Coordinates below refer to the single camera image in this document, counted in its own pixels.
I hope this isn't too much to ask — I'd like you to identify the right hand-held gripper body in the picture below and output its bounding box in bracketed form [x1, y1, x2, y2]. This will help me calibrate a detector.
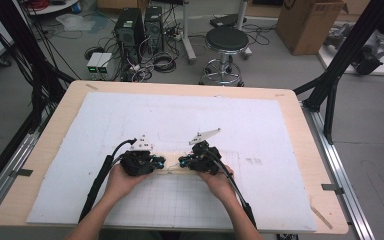
[184, 127, 223, 176]

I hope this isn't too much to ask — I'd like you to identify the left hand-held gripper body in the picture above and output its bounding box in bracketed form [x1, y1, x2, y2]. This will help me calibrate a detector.
[119, 134, 158, 177]

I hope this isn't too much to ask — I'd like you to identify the cream towel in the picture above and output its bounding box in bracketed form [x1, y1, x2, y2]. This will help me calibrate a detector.
[152, 151, 198, 176]

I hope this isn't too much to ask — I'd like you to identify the person's left hand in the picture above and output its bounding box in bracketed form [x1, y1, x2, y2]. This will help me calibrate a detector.
[104, 163, 152, 205]

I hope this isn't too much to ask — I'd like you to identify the person's right hand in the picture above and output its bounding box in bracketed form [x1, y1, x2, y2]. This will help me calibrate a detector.
[196, 164, 238, 205]

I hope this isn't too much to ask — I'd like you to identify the white gridded foam mat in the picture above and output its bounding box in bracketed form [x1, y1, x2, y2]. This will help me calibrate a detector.
[26, 91, 318, 233]

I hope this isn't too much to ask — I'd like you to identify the white power supply unit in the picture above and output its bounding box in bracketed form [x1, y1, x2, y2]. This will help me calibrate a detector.
[97, 53, 115, 80]
[86, 52, 104, 80]

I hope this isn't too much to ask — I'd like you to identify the white desk leg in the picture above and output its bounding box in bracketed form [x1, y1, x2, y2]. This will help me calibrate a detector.
[235, 0, 253, 60]
[181, 0, 198, 65]

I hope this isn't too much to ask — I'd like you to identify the black round stool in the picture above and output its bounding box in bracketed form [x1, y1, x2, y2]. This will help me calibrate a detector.
[198, 26, 250, 88]

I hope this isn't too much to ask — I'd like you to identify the wide black computer tower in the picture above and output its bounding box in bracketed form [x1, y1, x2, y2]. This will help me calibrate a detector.
[114, 7, 145, 65]

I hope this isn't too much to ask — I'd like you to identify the narrow black computer tower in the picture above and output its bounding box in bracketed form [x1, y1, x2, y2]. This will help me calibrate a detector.
[143, 5, 165, 55]

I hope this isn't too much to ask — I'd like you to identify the thin wooden strip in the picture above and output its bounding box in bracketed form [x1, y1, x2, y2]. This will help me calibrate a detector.
[309, 199, 334, 231]

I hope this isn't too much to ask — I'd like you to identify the black flat device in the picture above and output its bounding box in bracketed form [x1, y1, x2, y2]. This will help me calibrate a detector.
[209, 13, 248, 29]

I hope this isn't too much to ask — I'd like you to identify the clear plastic bag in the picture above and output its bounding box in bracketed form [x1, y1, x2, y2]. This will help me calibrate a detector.
[55, 13, 96, 33]

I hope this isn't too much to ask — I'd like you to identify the brown cardboard box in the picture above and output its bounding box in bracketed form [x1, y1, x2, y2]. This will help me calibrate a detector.
[275, 0, 348, 56]

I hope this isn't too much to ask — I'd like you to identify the round white table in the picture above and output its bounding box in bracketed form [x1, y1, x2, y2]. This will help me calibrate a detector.
[25, 0, 81, 16]

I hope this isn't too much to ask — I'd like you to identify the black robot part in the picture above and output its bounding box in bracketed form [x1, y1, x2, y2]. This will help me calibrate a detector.
[350, 44, 384, 76]

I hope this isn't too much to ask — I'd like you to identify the coiled black cable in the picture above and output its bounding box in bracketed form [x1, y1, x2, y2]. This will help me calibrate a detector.
[152, 53, 178, 74]

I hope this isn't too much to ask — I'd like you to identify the aluminium rail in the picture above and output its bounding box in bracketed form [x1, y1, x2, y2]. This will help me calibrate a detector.
[301, 101, 376, 240]
[0, 132, 42, 228]

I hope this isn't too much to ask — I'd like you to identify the black frame strut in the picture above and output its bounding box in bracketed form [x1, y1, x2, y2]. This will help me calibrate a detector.
[0, 0, 77, 134]
[293, 0, 384, 145]

